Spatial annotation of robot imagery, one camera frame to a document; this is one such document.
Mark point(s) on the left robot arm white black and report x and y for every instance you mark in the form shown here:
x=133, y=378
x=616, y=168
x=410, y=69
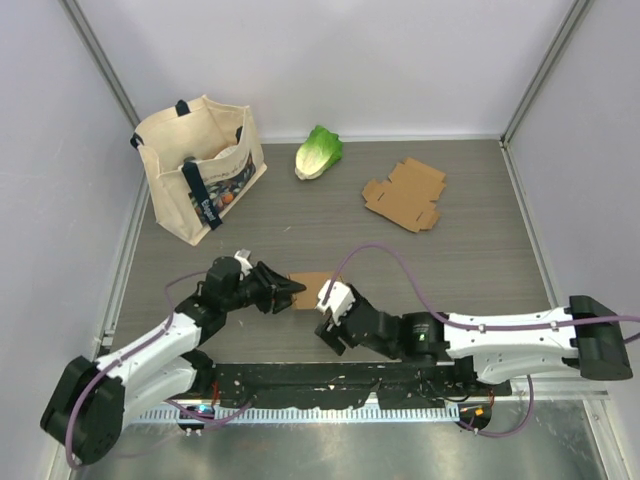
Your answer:
x=94, y=400

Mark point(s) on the beige canvas tote bag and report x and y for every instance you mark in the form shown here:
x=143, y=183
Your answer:
x=190, y=190

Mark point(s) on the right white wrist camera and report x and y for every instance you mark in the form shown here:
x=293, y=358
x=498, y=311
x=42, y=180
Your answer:
x=335, y=298

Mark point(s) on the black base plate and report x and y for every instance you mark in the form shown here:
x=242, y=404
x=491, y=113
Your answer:
x=339, y=386

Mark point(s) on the brown cardboard box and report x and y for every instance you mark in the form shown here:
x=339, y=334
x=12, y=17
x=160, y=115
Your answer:
x=313, y=281

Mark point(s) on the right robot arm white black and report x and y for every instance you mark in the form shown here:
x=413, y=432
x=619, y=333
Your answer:
x=584, y=335

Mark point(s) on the white item inside bag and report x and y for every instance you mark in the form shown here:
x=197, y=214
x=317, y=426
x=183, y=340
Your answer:
x=226, y=152

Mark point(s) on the white slotted cable duct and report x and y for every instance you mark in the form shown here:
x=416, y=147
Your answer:
x=369, y=413

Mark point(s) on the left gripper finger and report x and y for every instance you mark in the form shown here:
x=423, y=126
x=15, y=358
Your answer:
x=282, y=302
x=283, y=284

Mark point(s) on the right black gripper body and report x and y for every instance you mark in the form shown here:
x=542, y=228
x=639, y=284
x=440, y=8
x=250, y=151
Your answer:
x=330, y=333

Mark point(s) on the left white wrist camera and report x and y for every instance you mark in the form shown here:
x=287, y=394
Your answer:
x=243, y=257

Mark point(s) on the green lettuce head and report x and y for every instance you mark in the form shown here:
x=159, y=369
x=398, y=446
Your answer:
x=320, y=151

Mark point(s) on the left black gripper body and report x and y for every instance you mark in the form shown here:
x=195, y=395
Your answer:
x=256, y=290

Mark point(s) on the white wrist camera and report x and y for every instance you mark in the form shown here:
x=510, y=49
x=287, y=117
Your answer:
x=243, y=257
x=335, y=298

